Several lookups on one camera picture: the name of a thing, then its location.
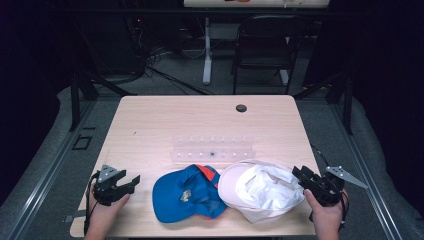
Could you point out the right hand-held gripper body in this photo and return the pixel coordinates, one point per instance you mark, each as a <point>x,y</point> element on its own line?
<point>325,190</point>

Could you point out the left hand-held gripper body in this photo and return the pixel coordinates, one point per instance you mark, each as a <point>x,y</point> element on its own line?
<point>106,191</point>

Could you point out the white cap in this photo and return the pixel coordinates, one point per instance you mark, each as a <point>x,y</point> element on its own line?
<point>263,191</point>

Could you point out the blue and orange cap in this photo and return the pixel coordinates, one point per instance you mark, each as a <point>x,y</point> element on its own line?
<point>176,196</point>

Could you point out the person's left hand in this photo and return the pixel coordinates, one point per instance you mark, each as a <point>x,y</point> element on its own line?
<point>103,216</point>

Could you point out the person's right hand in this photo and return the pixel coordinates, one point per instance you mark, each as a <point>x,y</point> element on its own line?
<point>328,216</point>

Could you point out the black tape square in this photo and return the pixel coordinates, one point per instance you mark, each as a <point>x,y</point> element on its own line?
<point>82,142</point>

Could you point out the clear acrylic rack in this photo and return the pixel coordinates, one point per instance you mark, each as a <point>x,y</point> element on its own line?
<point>213,154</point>

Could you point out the black table grommet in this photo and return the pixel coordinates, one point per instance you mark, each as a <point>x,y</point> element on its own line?
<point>241,108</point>

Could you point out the black folding chair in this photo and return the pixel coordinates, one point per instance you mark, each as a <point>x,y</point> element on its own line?
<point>263,63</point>

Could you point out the dark equipment with red light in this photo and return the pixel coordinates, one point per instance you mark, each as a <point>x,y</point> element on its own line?
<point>137,43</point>

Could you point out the white desk leg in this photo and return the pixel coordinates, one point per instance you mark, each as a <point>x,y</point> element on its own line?
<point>207,60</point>

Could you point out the aluminium rail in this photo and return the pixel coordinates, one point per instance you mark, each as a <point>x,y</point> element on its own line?
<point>370,180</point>
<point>46,173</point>

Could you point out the black metal frame stand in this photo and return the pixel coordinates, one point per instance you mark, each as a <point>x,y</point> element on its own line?
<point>348,106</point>
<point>76,100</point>

